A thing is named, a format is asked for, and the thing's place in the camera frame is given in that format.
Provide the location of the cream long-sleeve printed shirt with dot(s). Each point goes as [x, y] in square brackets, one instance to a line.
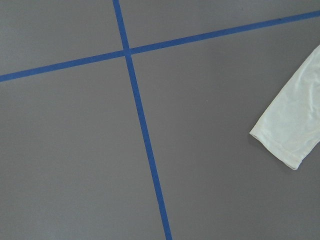
[289, 128]

